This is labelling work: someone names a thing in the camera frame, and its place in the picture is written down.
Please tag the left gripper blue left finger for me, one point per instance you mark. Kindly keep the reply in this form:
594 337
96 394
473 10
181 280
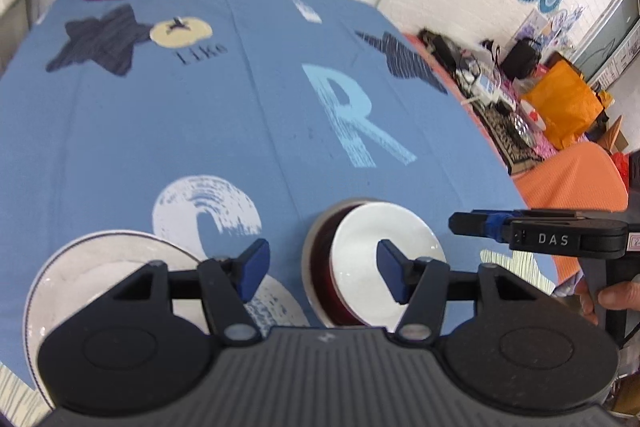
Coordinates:
249 269

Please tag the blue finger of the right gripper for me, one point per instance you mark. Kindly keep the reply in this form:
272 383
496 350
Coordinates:
480 223

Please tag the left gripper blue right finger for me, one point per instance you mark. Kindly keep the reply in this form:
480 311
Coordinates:
400 274

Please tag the white bowl red pattern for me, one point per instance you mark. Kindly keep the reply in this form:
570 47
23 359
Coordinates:
371 257

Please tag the person's right hand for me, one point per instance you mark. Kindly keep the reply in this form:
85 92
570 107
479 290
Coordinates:
621 296

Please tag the orange fabric chair cover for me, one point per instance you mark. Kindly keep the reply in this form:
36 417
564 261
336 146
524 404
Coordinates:
582 177

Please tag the black patterned mat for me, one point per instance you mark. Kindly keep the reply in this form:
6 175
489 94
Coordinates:
517 157

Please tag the plaid cloth side table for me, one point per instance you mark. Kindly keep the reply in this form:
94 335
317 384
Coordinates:
542 148

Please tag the small steel bowl on side table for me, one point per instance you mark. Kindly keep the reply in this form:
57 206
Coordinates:
520 131

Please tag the white bowl with red item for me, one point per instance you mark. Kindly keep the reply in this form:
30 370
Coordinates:
532 116

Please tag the white power strip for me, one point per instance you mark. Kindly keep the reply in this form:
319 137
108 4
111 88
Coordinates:
486 88

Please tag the orange paper bag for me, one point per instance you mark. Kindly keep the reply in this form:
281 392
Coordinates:
565 103

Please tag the blue patterned tablecloth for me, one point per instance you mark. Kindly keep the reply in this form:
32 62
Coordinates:
286 109

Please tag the black device on side table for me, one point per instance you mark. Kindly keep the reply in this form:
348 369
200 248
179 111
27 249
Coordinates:
446 52

